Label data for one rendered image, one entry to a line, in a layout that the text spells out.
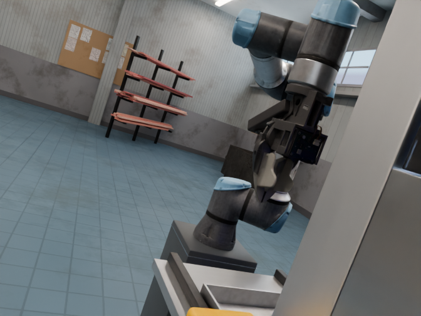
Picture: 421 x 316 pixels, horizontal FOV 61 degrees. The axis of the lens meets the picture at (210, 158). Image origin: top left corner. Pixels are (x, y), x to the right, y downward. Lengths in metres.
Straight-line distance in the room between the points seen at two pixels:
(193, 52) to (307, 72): 9.29
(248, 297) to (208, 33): 9.50
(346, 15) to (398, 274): 0.44
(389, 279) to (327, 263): 0.06
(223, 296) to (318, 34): 0.48
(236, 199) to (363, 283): 0.90
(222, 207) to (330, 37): 0.73
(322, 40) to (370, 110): 0.29
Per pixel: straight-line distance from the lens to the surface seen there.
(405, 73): 0.34
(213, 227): 1.21
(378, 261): 0.31
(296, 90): 0.61
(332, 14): 0.64
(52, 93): 9.57
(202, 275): 0.78
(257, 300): 0.74
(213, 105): 10.06
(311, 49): 0.62
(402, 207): 0.30
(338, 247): 0.34
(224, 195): 1.19
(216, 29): 10.11
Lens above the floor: 1.20
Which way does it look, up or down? 7 degrees down
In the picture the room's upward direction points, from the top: 19 degrees clockwise
